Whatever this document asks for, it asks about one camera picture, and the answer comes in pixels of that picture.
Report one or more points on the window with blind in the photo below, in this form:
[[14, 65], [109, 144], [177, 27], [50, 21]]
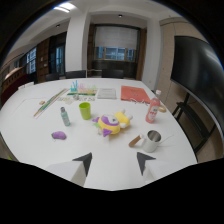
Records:
[[115, 43]]

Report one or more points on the small tan eraser block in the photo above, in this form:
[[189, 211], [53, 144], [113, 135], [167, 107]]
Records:
[[42, 102]]

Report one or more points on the green plastic cup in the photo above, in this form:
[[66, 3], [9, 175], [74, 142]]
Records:
[[85, 111]]

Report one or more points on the black chair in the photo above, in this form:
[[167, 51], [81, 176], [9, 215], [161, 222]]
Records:
[[75, 74], [112, 73], [52, 77]]

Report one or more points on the yellow purple plush toy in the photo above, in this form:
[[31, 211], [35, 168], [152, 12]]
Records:
[[112, 122]]

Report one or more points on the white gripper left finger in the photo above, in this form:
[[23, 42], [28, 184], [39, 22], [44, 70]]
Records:
[[71, 170]]

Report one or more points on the tape roll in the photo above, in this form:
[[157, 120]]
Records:
[[162, 108]]

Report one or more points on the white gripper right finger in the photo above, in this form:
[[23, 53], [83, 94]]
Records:
[[154, 167]]

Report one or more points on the colourful test tube rack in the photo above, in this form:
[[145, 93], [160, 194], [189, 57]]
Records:
[[82, 89]]

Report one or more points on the white paper booklet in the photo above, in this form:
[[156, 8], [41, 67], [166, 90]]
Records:
[[106, 93]]

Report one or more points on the orange folder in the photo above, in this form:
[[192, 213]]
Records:
[[134, 93]]

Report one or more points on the small clear green-cap bottle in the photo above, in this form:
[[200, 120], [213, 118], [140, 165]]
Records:
[[65, 116]]

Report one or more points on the large black monitor screen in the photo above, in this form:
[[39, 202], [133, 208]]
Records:
[[200, 78]]

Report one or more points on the black monitor stand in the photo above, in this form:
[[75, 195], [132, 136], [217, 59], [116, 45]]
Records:
[[193, 123]]

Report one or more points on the pink red bottle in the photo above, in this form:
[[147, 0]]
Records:
[[152, 111]]

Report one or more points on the long wooden ruler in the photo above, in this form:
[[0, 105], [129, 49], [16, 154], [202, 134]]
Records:
[[50, 102]]

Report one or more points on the purple small toy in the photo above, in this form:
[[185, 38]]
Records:
[[59, 135]]

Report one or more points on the small white cup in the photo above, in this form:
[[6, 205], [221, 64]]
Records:
[[158, 93]]

